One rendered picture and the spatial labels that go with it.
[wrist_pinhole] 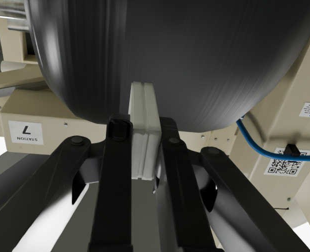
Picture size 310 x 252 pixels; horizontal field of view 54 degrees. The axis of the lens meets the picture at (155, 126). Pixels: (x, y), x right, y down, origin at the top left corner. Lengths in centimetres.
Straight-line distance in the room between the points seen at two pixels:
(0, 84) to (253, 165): 77
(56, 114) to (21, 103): 11
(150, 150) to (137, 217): 303
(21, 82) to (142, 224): 234
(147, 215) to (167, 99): 290
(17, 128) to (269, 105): 68
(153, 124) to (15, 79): 91
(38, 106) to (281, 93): 66
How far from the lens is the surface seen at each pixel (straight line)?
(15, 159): 325
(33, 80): 101
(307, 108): 61
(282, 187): 74
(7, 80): 105
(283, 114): 60
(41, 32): 32
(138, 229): 310
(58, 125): 91
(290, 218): 139
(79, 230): 308
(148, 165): 16
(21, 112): 93
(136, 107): 17
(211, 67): 30
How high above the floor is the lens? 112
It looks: 36 degrees up
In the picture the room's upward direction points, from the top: 170 degrees counter-clockwise
